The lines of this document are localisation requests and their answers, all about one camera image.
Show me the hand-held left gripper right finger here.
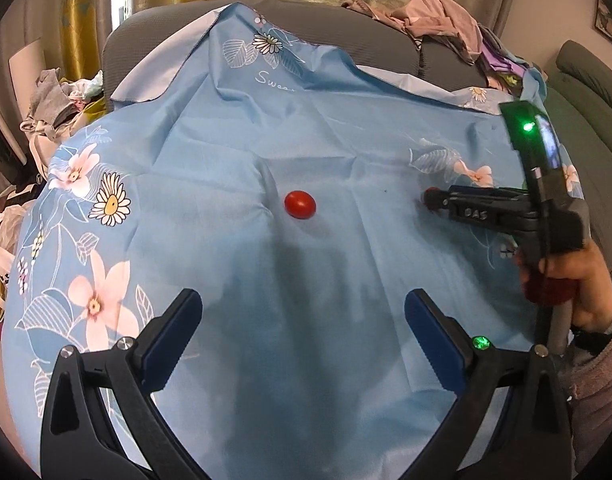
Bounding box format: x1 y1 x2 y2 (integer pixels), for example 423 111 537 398
404 288 574 480

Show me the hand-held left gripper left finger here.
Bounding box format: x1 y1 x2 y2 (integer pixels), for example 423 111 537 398
40 288 204 480

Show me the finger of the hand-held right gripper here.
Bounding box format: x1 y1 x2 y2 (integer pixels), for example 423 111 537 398
448 185 530 204
425 189 530 233

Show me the person's right forearm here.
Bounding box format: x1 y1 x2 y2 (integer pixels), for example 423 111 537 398
561 295 612 480

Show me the person's right hand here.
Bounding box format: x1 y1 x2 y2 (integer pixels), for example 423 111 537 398
515 240 612 335

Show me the green sofa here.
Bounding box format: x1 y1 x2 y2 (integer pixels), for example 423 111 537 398
533 40 612 271

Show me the purple cloth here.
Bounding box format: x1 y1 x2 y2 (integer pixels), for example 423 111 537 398
478 25 532 93

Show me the blue floral cloth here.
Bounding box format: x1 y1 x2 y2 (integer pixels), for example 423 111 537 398
0 1 587 480

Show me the black wristband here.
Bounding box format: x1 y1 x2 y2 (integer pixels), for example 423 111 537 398
571 325 612 350

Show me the pink clothes pile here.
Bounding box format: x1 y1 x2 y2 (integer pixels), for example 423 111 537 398
342 0 484 66

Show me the grey sofa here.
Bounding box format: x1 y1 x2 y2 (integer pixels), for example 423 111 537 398
102 0 492 111

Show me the grey and white clothes pile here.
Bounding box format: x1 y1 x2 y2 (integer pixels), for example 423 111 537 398
20 67 109 141

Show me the framed wall picture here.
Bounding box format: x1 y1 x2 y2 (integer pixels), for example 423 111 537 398
593 0 612 51

